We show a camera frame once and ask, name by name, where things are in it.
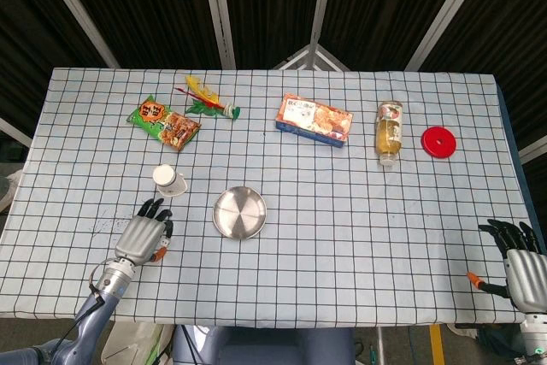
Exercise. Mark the round stainless steel plate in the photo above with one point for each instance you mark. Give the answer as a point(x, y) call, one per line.
point(239, 213)

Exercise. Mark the blue checked tablecloth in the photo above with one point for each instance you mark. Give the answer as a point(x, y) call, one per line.
point(342, 232)

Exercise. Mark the green snack bag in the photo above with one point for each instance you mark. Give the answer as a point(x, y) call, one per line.
point(164, 123)

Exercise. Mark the white frame crossbar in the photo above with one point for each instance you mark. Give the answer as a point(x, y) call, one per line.
point(15, 131)
point(534, 149)

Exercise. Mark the white bundle beside table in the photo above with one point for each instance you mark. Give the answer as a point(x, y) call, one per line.
point(8, 194)

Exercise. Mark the colourful feather shuttlecock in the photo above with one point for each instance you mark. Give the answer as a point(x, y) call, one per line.
point(205, 106)

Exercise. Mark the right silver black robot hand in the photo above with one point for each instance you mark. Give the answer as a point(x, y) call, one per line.
point(527, 275)

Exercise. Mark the blue-grey robot torso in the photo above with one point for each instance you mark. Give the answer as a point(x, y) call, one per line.
point(265, 345)

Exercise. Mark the plastic tea bottle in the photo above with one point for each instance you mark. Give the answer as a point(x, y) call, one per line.
point(389, 134)

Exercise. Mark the blue orange biscuit box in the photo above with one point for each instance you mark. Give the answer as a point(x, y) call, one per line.
point(314, 119)

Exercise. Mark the white frame post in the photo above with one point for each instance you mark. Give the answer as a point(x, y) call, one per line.
point(321, 6)
point(219, 10)
point(446, 12)
point(77, 12)

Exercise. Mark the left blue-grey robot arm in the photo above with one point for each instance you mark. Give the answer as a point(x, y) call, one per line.
point(92, 318)

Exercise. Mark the red plastic disc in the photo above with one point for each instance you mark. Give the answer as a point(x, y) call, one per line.
point(431, 143)

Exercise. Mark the white paper cup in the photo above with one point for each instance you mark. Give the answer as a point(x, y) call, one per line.
point(168, 181)

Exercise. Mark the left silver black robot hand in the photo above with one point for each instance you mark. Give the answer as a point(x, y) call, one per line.
point(139, 239)

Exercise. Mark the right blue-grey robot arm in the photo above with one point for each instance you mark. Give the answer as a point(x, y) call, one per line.
point(534, 335)

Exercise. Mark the white triangular frame brace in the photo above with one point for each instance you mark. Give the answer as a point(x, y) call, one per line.
point(308, 49)

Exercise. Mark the white plastic bag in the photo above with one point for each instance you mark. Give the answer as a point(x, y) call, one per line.
point(132, 343)

